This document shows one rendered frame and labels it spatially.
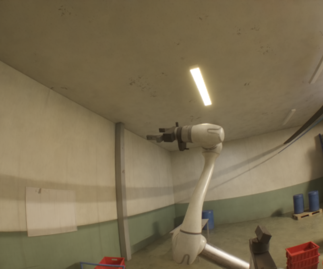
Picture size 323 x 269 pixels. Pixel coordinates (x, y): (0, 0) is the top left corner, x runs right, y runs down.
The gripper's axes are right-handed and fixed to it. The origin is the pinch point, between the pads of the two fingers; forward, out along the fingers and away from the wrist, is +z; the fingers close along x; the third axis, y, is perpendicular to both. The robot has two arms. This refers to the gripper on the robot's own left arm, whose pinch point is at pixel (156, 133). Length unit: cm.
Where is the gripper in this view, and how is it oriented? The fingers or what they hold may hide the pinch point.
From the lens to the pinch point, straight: 98.6
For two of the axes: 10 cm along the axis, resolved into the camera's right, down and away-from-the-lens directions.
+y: -1.6, -9.5, -2.8
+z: -8.5, -0.2, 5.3
